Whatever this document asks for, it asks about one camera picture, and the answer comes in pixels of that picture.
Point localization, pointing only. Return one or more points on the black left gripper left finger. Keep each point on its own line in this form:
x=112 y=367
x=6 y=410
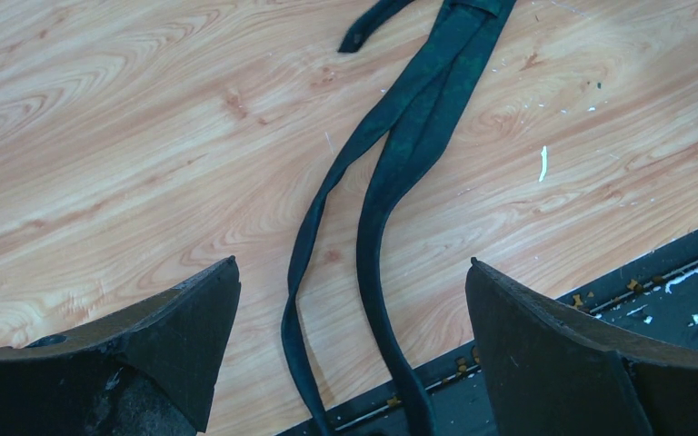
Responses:
x=147 y=369

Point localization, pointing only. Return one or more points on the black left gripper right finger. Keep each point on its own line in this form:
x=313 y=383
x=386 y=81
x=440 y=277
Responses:
x=551 y=369

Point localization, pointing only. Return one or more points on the white debris scrap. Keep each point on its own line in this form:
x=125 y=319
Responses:
x=544 y=164

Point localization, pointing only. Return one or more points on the dark green tie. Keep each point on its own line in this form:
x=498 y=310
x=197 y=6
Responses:
x=415 y=119

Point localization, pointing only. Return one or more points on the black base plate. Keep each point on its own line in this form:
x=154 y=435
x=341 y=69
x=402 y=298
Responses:
x=655 y=295

